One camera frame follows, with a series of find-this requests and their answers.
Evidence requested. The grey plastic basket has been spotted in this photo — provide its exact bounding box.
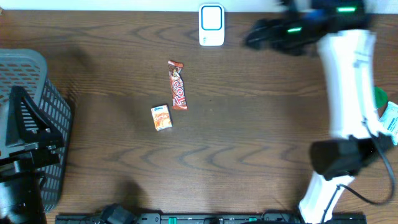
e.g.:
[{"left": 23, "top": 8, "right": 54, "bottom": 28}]
[{"left": 1, "top": 49, "right": 73, "bottom": 214}]

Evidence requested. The orange snack box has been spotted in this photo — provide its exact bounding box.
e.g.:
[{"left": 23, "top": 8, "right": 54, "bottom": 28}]
[{"left": 151, "top": 105, "right": 172, "bottom": 131}]

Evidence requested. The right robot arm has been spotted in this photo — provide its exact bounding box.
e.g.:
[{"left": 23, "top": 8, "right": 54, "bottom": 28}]
[{"left": 244, "top": 0, "right": 394, "bottom": 223}]

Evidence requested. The white wet wipes pack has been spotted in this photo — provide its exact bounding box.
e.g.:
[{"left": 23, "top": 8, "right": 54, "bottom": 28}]
[{"left": 379, "top": 101, "right": 398, "bottom": 145}]

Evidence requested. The white barcode scanner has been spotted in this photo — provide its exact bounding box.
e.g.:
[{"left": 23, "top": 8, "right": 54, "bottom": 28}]
[{"left": 198, "top": 3, "right": 225, "bottom": 47}]

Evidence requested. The orange chocolate bar wrapper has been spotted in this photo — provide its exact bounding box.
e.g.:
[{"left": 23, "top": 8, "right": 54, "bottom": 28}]
[{"left": 168, "top": 60, "right": 188, "bottom": 110}]

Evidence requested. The green lid jar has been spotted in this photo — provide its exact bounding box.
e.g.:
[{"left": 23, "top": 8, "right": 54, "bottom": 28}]
[{"left": 374, "top": 86, "right": 388, "bottom": 109}]

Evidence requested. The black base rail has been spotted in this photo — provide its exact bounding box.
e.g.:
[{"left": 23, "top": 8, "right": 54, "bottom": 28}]
[{"left": 55, "top": 212, "right": 367, "bottom": 224}]

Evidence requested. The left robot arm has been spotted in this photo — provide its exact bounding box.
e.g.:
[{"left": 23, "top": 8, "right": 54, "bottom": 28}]
[{"left": 1, "top": 86, "right": 65, "bottom": 223}]

